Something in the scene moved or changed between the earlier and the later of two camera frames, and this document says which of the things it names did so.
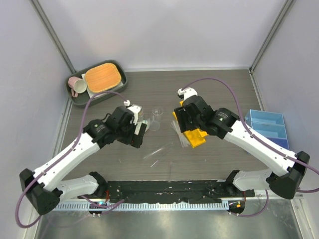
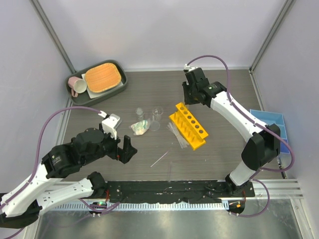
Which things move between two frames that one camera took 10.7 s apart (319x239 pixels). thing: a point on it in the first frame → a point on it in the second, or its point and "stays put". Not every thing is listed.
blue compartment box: (271, 125) stays put
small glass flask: (140, 115) stays put
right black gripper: (182, 115) → (186, 87)
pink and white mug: (77, 85) stays put
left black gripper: (138, 139) → (125, 154)
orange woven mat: (102, 77) stays put
